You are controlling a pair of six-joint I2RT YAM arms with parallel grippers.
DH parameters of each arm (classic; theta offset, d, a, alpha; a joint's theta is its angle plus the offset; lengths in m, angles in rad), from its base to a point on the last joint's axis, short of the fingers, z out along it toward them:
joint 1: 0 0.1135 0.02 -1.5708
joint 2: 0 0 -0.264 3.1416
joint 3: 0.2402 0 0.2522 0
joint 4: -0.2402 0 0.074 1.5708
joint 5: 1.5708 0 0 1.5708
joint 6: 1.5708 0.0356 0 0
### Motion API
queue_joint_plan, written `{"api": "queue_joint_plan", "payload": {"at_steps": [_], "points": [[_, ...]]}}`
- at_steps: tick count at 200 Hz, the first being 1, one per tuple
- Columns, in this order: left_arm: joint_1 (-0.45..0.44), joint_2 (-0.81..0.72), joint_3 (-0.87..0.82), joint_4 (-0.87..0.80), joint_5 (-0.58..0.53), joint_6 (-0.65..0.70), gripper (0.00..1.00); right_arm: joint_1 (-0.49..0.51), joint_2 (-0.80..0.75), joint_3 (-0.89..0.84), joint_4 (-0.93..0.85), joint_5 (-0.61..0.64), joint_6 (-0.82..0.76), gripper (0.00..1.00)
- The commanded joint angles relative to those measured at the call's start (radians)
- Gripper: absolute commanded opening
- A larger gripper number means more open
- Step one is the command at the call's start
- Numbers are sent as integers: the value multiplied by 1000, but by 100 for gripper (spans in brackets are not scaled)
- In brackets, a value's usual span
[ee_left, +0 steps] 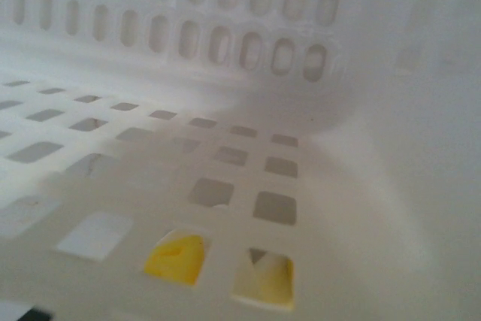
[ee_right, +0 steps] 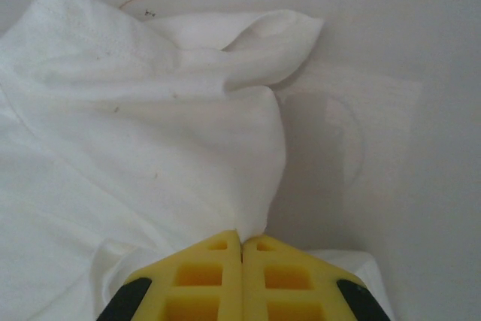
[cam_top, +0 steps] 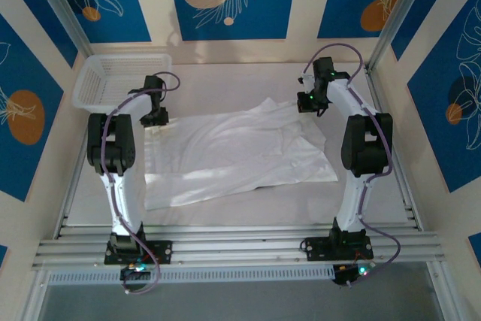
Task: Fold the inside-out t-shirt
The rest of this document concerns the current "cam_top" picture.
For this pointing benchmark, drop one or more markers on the black controller board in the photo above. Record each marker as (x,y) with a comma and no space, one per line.
(131,274)
(349,272)

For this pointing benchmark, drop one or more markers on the aluminium table side rail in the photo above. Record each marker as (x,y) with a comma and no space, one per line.
(409,212)
(71,189)

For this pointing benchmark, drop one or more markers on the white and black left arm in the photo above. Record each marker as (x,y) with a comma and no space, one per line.
(124,200)

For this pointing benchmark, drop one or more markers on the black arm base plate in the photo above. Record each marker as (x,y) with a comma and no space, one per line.
(163,251)
(317,249)

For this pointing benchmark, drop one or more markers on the white plastic mesh basket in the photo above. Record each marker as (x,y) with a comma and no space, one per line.
(109,76)

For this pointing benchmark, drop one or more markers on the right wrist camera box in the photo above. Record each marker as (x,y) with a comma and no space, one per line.
(306,78)

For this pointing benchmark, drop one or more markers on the aluminium mounting rail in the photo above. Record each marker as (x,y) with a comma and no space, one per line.
(240,246)

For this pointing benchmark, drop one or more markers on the white t-shirt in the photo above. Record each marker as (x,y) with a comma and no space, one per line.
(233,155)

